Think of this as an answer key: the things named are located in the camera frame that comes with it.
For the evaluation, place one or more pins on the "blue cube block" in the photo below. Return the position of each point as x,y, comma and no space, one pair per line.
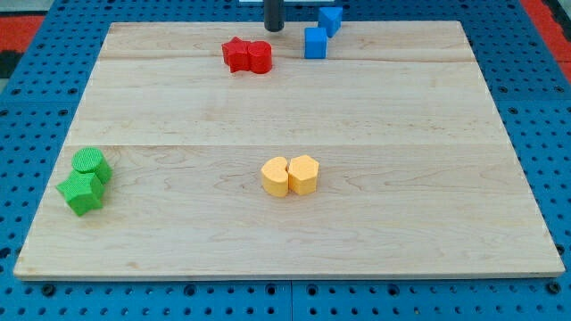
315,43

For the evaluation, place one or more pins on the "yellow crescent block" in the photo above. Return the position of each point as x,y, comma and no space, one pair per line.
274,177

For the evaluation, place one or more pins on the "yellow hexagon block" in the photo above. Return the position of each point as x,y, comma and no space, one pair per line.
303,174

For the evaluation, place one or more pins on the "wooden board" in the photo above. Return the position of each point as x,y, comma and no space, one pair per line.
206,151

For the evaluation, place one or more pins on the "red cylinder block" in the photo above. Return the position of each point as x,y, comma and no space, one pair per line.
260,57

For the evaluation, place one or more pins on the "red star block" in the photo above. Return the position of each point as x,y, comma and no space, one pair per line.
235,54

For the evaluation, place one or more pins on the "blue triangular block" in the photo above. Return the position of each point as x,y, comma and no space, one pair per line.
330,19

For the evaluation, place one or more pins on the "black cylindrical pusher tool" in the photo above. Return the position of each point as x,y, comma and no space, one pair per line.
274,15

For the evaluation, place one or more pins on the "green cylinder block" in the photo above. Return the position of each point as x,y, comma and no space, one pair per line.
92,160

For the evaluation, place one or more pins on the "green star block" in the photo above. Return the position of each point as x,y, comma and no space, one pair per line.
82,192

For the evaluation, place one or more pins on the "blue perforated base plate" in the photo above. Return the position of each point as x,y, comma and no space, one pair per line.
37,107

